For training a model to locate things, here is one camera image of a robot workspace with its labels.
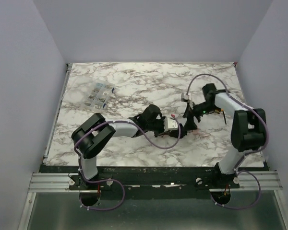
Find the pink folding umbrella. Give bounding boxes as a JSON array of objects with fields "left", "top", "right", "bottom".
[{"left": 154, "top": 123, "right": 192, "bottom": 139}]

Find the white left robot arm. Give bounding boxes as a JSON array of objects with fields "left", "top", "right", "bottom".
[{"left": 71, "top": 104, "right": 187, "bottom": 183}]

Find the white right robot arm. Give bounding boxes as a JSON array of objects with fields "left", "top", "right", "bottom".
[{"left": 181, "top": 83, "right": 267, "bottom": 187}]

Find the clear plastic organizer box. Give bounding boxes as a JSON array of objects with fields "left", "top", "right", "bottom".
[{"left": 82, "top": 80, "right": 115, "bottom": 111}]

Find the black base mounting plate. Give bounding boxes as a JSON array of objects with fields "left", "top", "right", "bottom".
[{"left": 39, "top": 162, "right": 240, "bottom": 201}]

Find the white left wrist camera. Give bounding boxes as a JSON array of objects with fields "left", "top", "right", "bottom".
[{"left": 164, "top": 115, "right": 179, "bottom": 132}]

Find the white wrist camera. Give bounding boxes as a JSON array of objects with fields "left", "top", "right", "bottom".
[
  {"left": 181, "top": 92, "right": 190, "bottom": 103},
  {"left": 164, "top": 115, "right": 179, "bottom": 132}
]

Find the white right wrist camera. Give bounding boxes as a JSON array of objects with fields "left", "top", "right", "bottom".
[{"left": 181, "top": 92, "right": 190, "bottom": 103}]

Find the aluminium frame rail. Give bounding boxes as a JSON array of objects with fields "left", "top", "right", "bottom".
[{"left": 20, "top": 62, "right": 286, "bottom": 230}]

